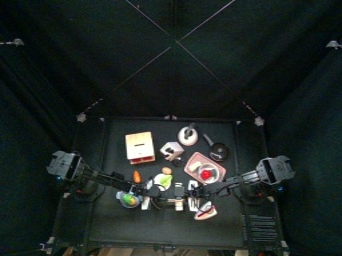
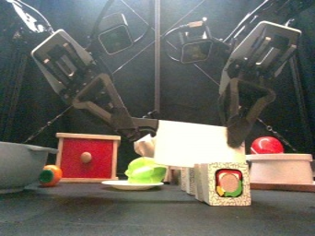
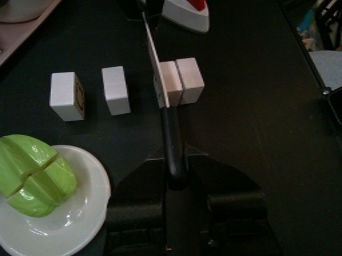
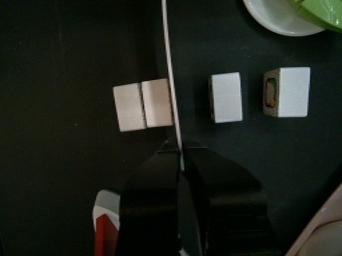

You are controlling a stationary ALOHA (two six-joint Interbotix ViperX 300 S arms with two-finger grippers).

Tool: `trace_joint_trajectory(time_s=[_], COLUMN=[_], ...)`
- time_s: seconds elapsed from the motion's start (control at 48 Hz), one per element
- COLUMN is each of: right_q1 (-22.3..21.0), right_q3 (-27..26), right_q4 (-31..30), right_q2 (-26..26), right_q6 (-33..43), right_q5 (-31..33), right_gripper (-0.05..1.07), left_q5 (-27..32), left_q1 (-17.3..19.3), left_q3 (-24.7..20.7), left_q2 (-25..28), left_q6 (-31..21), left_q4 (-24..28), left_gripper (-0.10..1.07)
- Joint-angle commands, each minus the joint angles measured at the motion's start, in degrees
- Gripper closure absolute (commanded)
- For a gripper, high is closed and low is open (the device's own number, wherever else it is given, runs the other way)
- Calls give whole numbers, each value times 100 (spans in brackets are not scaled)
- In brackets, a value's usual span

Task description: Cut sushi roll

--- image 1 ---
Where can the white plate with red knife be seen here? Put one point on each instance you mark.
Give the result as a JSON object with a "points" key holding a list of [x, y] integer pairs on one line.
{"points": [[206, 212]]}

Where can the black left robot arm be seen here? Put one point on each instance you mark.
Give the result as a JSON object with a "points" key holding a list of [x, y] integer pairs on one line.
{"points": [[97, 177]]}

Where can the wooden toy toaster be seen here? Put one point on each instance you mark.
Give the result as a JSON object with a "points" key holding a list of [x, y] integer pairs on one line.
{"points": [[139, 147]]}

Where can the white label sticker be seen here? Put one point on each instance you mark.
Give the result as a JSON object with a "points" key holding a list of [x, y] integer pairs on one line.
{"points": [[262, 227]]}

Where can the grey toy knife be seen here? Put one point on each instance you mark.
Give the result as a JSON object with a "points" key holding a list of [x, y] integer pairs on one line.
{"points": [[178, 190]]}

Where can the brown toy egg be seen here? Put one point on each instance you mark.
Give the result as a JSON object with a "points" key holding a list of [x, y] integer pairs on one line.
{"points": [[165, 170]]}

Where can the pink tray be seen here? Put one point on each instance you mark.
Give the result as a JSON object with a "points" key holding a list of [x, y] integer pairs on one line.
{"points": [[196, 162]]}

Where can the grey frame corner bracket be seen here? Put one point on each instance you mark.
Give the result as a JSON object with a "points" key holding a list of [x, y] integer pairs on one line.
{"points": [[332, 44], [169, 117], [259, 121], [81, 117], [16, 42]]}

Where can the white plate with red food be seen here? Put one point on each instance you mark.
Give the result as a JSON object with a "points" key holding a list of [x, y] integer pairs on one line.
{"points": [[207, 174]]}

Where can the white plate with green pear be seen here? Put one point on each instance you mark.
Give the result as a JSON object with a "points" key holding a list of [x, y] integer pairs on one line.
{"points": [[163, 181]]}

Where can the white toy knife block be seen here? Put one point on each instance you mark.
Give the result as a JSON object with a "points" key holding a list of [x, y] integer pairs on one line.
{"points": [[171, 150]]}

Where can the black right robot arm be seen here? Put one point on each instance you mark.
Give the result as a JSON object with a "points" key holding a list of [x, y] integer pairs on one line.
{"points": [[240, 180]]}

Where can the small black round toy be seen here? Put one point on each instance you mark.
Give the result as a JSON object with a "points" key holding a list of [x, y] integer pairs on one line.
{"points": [[178, 162]]}

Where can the bowl with green yellow fruit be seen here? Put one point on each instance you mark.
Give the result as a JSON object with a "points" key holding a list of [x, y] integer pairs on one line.
{"points": [[129, 200]]}

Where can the orange toy carrot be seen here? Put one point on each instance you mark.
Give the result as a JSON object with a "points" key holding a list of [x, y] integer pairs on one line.
{"points": [[136, 177]]}

